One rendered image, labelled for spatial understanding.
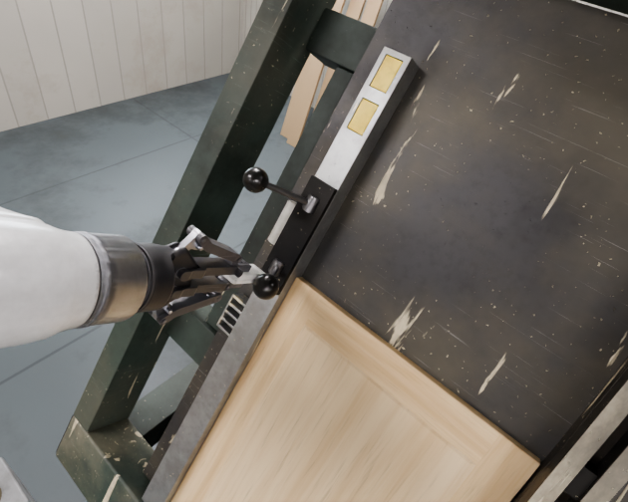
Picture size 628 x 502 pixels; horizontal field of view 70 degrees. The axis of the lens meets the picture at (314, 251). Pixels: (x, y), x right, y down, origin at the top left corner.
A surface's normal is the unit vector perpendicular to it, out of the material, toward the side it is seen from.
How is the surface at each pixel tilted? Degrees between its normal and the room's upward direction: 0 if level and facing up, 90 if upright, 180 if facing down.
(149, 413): 0
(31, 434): 0
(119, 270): 53
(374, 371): 58
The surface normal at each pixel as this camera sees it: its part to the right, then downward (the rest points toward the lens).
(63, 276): 0.91, -0.11
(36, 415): 0.15, -0.73
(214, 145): -0.48, -0.02
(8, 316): 0.76, 0.43
